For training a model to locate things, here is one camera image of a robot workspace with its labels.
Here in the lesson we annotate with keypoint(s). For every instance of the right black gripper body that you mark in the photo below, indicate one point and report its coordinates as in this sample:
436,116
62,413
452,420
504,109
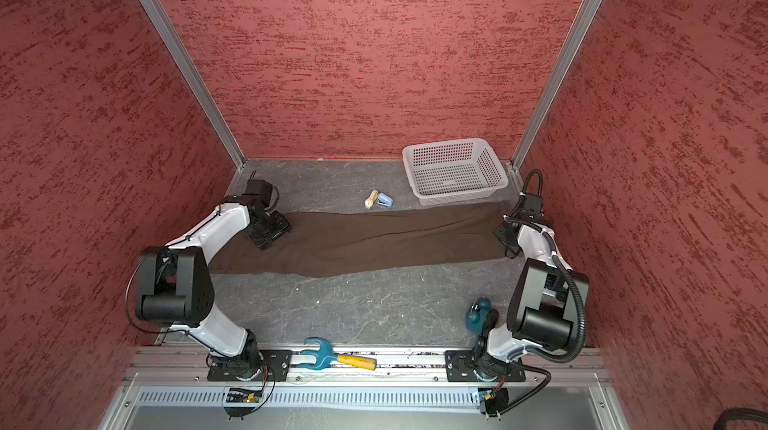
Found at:
507,237

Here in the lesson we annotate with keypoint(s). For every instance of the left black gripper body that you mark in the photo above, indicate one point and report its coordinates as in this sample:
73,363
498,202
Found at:
269,227

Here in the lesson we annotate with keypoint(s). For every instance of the brown trousers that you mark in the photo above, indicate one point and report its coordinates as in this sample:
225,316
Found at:
324,244

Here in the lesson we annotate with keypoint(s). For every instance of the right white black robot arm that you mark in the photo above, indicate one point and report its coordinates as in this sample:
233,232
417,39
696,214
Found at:
546,316

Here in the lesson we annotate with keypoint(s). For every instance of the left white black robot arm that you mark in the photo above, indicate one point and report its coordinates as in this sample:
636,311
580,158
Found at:
174,290

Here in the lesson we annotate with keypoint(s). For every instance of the white plastic basket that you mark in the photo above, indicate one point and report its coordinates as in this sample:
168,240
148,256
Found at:
453,171

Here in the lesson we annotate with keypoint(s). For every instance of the teal small bottle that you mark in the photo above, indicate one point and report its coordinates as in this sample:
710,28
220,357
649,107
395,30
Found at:
481,316

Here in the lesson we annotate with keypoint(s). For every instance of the blue yellow garden fork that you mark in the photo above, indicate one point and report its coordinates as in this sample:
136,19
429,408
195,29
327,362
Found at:
324,355

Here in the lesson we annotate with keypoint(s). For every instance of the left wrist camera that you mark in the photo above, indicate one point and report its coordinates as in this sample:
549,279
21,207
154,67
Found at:
264,192

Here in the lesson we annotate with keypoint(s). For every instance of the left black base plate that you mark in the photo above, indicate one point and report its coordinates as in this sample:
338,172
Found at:
272,365

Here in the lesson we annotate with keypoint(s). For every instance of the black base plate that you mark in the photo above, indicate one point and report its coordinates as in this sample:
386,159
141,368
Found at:
465,366
272,365

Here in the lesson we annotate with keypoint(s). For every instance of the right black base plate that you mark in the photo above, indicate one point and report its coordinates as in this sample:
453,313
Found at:
465,366

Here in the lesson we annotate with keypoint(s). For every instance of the white slotted cable duct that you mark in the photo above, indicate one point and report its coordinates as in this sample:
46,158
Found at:
458,399

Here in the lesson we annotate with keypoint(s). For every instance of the right aluminium corner post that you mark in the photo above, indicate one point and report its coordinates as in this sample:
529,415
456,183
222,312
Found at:
572,44

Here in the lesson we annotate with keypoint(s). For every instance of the aluminium corner post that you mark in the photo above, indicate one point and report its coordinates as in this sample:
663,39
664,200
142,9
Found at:
572,44
170,37

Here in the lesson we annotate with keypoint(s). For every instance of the left aluminium corner post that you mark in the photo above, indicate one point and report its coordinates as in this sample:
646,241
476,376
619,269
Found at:
170,37

